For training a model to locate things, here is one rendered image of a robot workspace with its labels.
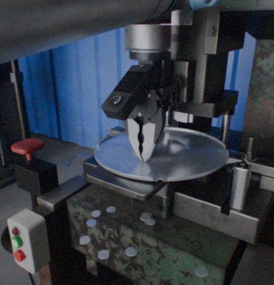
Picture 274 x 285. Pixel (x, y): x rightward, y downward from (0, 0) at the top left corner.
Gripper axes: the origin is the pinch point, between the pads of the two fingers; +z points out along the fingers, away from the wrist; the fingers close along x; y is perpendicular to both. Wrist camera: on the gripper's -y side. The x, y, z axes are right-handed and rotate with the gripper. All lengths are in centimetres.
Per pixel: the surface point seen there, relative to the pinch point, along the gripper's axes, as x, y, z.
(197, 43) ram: -4.9, 12.1, -20.9
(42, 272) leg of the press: 24.7, -9.5, 36.1
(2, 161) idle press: 149, 55, 62
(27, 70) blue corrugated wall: 211, 130, 15
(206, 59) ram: -6.9, 12.1, -18.1
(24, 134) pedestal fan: 86, 32, 23
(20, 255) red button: 23.1, -15.5, 24.7
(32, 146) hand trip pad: 30.3, -3.2, 3.7
